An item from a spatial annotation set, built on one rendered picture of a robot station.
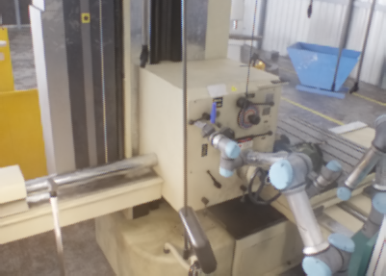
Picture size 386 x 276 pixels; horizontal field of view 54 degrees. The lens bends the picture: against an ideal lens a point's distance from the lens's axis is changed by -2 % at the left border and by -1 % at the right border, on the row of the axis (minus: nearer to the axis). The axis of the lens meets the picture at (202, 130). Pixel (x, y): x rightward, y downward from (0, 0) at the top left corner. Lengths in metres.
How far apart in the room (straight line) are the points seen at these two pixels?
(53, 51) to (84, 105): 0.41
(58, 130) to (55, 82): 0.33
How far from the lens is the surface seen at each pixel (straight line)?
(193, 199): 2.55
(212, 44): 3.00
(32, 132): 4.58
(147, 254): 2.95
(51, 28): 2.50
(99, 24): 2.58
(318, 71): 8.90
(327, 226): 3.23
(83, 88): 2.64
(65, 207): 2.46
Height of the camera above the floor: 2.56
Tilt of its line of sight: 24 degrees down
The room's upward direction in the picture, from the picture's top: 4 degrees clockwise
